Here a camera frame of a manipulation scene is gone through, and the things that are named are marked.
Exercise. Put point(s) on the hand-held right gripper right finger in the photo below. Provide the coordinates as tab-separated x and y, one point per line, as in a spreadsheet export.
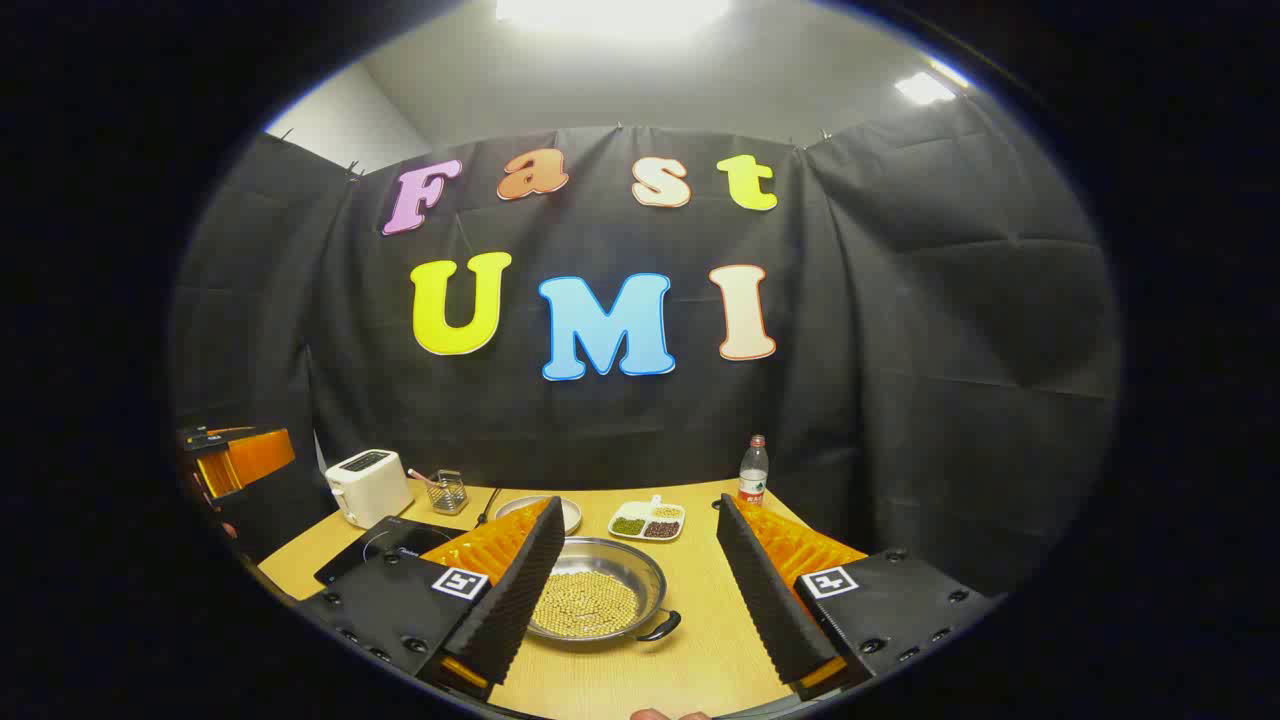
760	580

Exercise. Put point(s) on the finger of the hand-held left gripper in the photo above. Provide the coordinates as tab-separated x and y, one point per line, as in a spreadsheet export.
250	460

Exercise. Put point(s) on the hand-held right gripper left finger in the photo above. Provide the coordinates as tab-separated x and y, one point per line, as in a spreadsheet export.
540	560

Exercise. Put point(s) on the pile of soybeans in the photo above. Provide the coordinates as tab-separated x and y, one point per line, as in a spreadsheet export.
590	605

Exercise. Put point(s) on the stainless steel pot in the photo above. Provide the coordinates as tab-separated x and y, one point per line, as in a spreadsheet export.
610	558

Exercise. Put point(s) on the black induction cooktop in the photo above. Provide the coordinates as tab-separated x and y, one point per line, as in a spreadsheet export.
380	548

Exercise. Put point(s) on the round white plate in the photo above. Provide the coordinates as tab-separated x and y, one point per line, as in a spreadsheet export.
570	513

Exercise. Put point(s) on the clear plastic water bottle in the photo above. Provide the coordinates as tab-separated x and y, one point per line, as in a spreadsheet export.
753	478

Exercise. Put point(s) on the white divided bean dish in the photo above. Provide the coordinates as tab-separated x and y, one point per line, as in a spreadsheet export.
645	522

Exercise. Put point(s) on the white toaster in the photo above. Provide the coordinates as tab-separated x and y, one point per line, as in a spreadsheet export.
365	488

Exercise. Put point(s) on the pink stick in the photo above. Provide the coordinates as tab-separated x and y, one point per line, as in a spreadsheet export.
420	476

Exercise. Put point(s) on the ceiling light panel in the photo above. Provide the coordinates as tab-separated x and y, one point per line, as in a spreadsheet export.
610	12
925	88

